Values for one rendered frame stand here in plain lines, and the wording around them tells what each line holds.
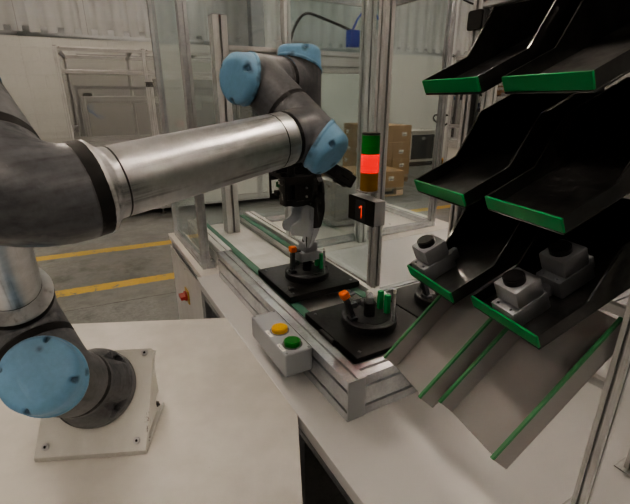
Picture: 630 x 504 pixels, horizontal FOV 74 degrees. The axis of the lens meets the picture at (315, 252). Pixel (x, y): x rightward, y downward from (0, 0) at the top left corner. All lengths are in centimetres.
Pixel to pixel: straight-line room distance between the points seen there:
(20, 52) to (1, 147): 849
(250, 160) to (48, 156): 21
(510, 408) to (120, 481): 68
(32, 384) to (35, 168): 42
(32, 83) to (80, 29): 121
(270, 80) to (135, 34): 827
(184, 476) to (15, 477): 30
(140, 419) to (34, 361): 26
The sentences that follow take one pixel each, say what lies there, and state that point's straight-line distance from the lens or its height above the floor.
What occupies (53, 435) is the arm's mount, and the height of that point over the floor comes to 90.
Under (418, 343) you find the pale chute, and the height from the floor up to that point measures 104.
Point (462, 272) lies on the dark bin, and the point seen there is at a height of 122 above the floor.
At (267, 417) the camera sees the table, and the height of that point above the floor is 86.
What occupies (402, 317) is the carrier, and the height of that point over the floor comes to 97.
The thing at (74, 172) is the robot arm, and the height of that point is 144.
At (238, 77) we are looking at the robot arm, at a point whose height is 153.
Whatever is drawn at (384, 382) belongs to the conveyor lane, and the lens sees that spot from 96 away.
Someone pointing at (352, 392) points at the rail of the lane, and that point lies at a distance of 91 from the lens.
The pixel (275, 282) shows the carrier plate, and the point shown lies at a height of 97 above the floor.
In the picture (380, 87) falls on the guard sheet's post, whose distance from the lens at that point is 118.
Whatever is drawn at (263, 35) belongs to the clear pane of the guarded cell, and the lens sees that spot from 228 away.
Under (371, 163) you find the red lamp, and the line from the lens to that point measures 116.
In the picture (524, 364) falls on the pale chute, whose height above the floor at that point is 109.
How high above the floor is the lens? 150
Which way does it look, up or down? 20 degrees down
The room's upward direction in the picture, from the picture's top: straight up
